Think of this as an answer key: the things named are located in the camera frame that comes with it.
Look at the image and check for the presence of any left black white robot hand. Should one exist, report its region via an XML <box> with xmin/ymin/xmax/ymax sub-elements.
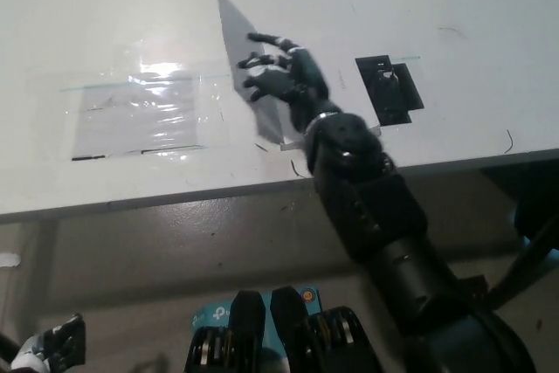
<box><xmin>10</xmin><ymin>313</ymin><xmax>86</xmax><ymax>373</ymax></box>

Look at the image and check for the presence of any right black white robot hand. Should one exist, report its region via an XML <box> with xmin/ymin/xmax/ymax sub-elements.
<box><xmin>237</xmin><ymin>31</ymin><xmax>342</xmax><ymax>133</ymax></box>

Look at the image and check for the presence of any white grey softcover book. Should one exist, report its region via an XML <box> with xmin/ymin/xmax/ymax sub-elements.
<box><xmin>216</xmin><ymin>0</ymin><xmax>382</xmax><ymax>154</ymax></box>

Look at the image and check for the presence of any black marker patch on table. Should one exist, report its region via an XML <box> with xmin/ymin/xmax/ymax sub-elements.
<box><xmin>355</xmin><ymin>55</ymin><xmax>425</xmax><ymax>127</ymax></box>

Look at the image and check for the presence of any clear plastic bag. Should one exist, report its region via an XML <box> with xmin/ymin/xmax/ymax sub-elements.
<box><xmin>25</xmin><ymin>38</ymin><xmax>232</xmax><ymax>162</ymax></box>

